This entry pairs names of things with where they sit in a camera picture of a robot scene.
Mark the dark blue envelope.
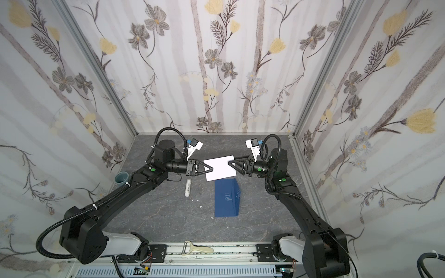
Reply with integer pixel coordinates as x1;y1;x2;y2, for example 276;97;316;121
214;178;241;217

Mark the teal ceramic cup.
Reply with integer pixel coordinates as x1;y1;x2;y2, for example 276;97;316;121
114;171;130;186

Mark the black corrugated cable conduit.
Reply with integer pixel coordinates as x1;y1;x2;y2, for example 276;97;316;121
35;180;131;278

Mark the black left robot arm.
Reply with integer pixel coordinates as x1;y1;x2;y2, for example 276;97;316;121
60;139;213;264

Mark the cream handled peeler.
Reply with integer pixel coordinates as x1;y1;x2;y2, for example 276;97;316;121
181;240;214;256

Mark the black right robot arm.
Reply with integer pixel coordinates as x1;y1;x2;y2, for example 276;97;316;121
228;148;350;278

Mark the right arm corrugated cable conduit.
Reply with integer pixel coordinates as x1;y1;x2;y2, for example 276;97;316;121
260;134;282;162

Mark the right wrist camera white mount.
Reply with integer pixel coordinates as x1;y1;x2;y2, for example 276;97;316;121
246;139;263;162

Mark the white letter paper blue border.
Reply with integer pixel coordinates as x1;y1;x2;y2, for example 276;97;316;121
203;155;237;182

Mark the clear glass cup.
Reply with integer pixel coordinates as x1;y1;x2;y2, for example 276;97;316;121
293;177;303;186

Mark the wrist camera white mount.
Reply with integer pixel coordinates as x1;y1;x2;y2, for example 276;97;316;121
246;139;263;162
187;139;203;160

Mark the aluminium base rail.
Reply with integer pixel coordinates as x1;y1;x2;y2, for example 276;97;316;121
65;241;352;278

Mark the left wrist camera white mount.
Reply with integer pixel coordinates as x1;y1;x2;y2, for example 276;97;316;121
187;139;203;160

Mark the white glue stick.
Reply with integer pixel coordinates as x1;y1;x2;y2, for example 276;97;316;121
184;179;192;198

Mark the black cable bottom right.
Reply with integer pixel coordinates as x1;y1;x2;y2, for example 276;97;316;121
416;251;445;278

